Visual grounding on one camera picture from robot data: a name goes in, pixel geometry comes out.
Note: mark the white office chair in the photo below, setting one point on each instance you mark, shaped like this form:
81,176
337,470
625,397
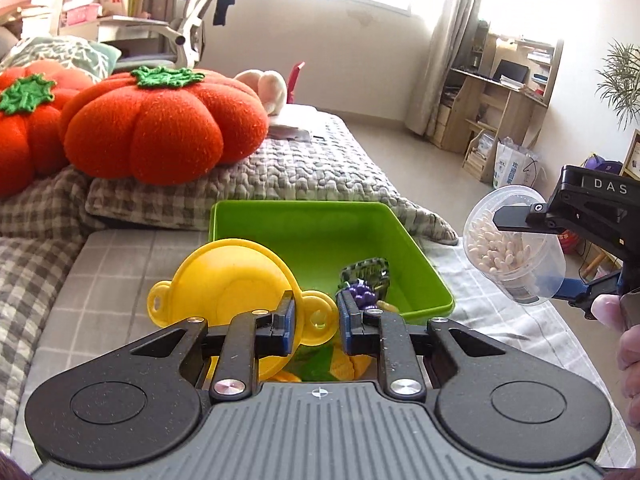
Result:
180,23

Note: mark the toy corn cob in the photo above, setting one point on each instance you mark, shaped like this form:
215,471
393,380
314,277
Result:
327,363

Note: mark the person's right hand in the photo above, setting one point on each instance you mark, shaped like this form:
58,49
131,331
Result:
607,310

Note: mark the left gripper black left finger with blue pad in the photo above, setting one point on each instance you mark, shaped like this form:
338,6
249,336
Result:
139,402

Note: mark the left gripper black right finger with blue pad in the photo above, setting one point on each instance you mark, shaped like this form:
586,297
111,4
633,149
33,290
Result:
498,403

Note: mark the green plastic storage bin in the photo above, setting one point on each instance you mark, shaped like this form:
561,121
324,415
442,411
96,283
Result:
317,240

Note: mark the grey checked pillow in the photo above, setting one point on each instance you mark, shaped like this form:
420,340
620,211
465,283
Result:
331,167

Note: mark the green potted plant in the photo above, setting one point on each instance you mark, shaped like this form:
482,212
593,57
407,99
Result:
619,82

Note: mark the pink plush toy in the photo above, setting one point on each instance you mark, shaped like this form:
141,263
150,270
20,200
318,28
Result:
270,87

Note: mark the beige curtain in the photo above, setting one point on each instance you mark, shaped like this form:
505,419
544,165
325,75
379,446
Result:
449,23

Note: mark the clear cotton swab jar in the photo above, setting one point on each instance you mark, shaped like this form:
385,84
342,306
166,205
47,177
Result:
527,267

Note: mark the wooden desk shelf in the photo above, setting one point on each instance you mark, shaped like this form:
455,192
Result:
497,86

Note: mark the orange pumpkin cushion right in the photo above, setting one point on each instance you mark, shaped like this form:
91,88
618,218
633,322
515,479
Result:
162,126

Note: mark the translucent tan rubber hand toy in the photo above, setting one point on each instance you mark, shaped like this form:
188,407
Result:
385,306

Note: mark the beige starfish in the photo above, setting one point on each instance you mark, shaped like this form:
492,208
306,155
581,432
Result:
373,272

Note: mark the yellow plastic toy pot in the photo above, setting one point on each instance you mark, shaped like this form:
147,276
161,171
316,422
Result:
255,310

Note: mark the orange pumpkin cushion left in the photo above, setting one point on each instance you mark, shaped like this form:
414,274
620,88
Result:
32,99

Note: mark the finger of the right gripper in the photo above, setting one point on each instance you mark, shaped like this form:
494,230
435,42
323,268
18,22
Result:
572,290
521,218

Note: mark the red lantern bag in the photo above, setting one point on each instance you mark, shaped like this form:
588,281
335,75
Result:
569,241

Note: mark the grey checked quilt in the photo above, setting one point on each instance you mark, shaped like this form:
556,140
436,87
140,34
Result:
42,231

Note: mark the white paper bag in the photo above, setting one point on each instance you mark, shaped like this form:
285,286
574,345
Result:
514,165

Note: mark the purple toy grapes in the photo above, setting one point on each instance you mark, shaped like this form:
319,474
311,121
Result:
364,296

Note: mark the orange pumpkin cushion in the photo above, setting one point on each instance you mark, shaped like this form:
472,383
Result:
32,99
162,126

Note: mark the floral green pillow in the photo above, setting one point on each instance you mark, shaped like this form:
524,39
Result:
94,58

